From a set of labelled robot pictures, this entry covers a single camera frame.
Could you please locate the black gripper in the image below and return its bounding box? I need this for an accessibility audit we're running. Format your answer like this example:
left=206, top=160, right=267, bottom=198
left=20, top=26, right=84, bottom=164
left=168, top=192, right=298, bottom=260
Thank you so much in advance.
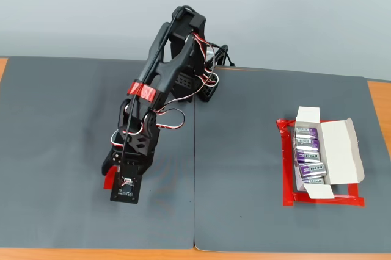
left=101, top=127, right=161, bottom=182

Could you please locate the white cardboard box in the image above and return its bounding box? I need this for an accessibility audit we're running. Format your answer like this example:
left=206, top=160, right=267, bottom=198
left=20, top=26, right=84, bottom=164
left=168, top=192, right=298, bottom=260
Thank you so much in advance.
left=293, top=106, right=366, bottom=201

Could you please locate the red tape floor marker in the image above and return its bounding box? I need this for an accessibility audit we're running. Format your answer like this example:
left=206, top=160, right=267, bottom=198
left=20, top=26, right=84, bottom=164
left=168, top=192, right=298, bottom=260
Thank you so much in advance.
left=103, top=167, right=117, bottom=192

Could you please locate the grey table mat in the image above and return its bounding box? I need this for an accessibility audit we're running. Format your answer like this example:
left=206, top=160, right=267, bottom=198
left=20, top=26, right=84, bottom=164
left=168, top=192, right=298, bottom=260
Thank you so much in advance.
left=0, top=56, right=196, bottom=250
left=194, top=66, right=391, bottom=253

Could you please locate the red tape band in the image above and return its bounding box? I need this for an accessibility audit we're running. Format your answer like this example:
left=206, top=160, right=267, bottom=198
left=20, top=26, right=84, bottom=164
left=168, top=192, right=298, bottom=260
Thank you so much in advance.
left=127, top=80, right=158, bottom=103

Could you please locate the black perforated table clamp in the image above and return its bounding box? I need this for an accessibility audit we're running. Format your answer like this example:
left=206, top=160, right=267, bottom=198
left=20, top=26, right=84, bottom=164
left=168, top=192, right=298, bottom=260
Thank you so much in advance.
left=195, top=45, right=230, bottom=103

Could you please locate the red white wrist servo wire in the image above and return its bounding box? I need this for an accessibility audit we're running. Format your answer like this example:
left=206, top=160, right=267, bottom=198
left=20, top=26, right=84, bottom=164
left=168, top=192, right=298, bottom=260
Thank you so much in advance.
left=109, top=112, right=145, bottom=148

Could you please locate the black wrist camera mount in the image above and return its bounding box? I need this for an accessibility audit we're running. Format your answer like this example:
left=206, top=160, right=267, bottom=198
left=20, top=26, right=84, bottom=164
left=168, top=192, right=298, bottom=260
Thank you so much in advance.
left=109, top=162, right=142, bottom=204

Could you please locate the red white forearm servo wire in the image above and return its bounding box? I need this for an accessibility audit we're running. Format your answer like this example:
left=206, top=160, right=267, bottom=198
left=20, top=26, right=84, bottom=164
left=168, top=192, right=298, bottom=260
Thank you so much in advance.
left=154, top=106, right=186, bottom=131

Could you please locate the red white base servo wire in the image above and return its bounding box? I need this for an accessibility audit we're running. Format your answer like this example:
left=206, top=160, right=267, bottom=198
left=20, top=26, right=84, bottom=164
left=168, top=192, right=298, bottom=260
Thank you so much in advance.
left=191, top=34, right=221, bottom=90

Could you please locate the black power cable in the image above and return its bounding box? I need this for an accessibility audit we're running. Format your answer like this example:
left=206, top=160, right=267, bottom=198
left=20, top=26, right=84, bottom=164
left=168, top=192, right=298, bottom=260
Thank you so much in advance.
left=210, top=43, right=236, bottom=67

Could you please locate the red tape outline frame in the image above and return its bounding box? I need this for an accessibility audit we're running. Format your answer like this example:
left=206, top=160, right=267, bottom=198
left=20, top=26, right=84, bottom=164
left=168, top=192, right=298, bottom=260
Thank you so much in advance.
left=276, top=117, right=367, bottom=208

